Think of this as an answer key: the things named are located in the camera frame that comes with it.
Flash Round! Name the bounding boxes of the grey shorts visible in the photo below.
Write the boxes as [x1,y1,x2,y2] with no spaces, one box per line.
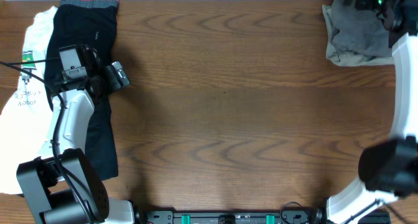
[330,0,392,57]

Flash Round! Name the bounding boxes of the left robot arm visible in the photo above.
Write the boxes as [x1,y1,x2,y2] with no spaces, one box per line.
[16,44,136,224]

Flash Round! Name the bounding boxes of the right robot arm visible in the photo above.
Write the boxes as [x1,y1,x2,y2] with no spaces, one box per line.
[313,0,417,223]

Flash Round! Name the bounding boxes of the khaki folded shorts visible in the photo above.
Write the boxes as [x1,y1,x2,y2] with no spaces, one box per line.
[322,5,394,67]

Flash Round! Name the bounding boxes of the black shorts red waistband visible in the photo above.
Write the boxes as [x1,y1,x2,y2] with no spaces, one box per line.
[44,0,120,180]

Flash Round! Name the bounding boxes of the white printed t-shirt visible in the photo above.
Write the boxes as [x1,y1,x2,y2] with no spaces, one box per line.
[1,7,57,195]

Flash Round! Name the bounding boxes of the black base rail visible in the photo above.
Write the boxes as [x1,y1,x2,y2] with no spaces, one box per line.
[137,201,391,224]

